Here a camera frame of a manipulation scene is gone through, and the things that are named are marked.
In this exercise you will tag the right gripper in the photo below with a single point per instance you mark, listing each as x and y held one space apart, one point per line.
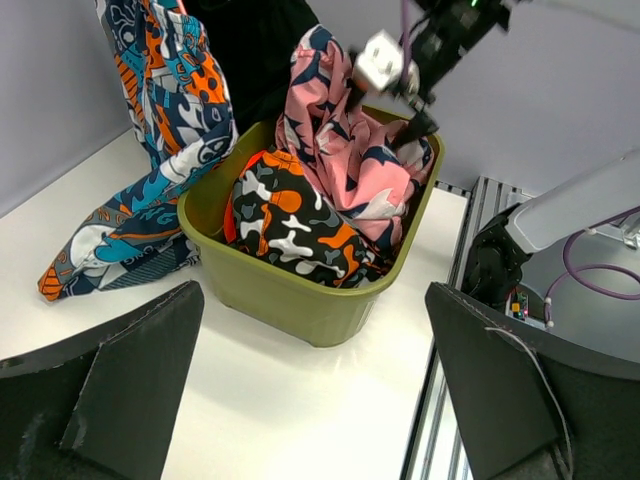
420 125

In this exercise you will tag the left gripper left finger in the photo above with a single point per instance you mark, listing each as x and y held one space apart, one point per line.
101 404

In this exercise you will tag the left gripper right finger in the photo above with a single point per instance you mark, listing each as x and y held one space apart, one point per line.
530 405

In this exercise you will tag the pink shark print shorts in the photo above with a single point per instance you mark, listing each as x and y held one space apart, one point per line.
347 154

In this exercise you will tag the camouflage shorts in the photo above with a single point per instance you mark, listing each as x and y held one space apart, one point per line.
287 223

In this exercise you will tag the black shorts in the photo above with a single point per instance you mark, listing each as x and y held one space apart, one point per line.
253 41

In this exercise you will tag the blue orange patterned shorts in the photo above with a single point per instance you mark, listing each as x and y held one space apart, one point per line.
181 113

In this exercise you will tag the olive green plastic bin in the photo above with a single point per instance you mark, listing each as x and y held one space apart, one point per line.
319 315

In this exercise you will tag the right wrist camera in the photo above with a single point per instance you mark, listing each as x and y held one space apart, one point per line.
382 63

